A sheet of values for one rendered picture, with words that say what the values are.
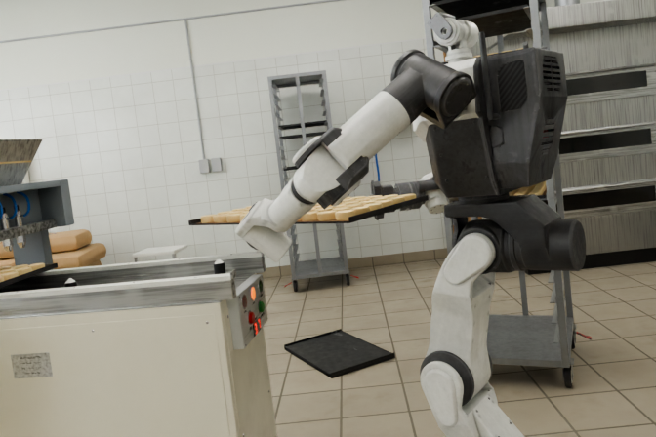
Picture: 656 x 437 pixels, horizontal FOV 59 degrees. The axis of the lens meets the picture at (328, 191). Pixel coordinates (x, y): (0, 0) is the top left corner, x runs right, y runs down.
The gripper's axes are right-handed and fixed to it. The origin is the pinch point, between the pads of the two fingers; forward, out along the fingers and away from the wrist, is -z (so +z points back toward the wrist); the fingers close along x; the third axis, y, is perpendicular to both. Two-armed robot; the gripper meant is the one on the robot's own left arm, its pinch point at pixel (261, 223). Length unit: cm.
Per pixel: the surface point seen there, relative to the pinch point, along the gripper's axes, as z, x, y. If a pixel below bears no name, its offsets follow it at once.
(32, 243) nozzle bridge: -56, -4, 79
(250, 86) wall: -407, 84, -5
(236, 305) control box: 10.2, -18.7, 8.5
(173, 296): 10.0, -14.1, 23.6
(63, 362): 2, -29, 54
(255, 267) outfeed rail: -14.4, -14.4, 3.2
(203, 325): 13.0, -21.6, 16.9
